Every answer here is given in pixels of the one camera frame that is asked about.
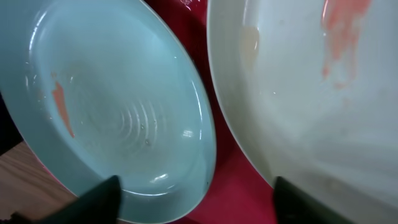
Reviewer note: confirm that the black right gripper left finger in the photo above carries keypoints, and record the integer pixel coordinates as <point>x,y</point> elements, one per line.
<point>100,205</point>

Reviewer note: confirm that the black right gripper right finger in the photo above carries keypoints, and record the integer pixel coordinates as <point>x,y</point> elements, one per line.
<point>293,206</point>

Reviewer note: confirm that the light blue plate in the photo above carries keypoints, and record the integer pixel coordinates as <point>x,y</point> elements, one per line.
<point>103,87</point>

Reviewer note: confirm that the white plate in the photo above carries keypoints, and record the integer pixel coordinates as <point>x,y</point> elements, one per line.
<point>308,89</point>

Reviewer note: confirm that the red plastic tray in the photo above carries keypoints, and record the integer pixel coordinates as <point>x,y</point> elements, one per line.
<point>237,193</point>

